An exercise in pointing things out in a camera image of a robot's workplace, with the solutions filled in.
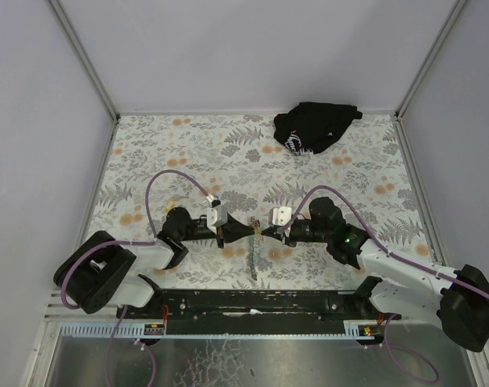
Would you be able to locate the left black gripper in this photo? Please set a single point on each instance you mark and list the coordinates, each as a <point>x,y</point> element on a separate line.
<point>221,234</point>

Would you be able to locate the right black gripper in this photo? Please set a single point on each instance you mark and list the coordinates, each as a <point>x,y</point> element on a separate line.
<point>286,235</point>

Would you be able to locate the grey keyring with blue handle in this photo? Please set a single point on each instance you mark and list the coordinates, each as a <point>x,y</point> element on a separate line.
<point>254,246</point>

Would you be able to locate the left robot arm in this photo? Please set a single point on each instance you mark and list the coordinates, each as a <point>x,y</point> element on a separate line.
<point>104,270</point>

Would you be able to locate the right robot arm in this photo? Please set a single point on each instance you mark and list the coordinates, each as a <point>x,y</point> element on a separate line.
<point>454,300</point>

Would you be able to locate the floral table mat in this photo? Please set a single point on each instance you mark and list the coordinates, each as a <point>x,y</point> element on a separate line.
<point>157,162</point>

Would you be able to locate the black cloth bag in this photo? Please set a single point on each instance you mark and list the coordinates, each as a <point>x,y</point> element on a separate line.
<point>312,127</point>

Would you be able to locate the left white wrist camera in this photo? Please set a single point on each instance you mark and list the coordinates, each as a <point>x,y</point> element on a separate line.
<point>216,213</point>

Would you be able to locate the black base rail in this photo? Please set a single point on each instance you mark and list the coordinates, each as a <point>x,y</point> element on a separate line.
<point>261,306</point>

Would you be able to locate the white cable duct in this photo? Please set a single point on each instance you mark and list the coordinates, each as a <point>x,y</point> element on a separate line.
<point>220,330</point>

